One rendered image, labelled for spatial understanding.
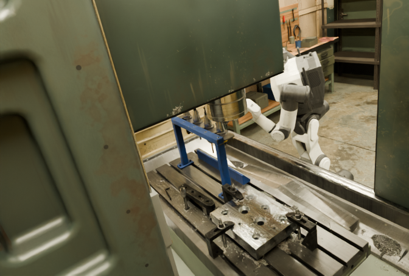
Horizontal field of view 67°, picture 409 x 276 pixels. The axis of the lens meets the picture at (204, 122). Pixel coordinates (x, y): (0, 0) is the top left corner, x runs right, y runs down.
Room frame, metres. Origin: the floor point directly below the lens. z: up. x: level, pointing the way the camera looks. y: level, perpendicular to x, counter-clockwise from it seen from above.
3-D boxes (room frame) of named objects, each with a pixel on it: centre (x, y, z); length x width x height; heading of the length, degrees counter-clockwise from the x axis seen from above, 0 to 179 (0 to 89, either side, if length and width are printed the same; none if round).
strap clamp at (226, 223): (0.97, 0.02, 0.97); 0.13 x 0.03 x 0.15; 120
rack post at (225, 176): (1.33, -0.05, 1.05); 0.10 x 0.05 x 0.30; 120
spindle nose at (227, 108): (1.10, -0.09, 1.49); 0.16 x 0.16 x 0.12
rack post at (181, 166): (1.71, 0.17, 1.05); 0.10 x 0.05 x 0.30; 120
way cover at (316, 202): (1.48, -0.34, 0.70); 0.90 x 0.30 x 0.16; 30
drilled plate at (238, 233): (1.03, -0.12, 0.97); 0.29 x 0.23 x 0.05; 30
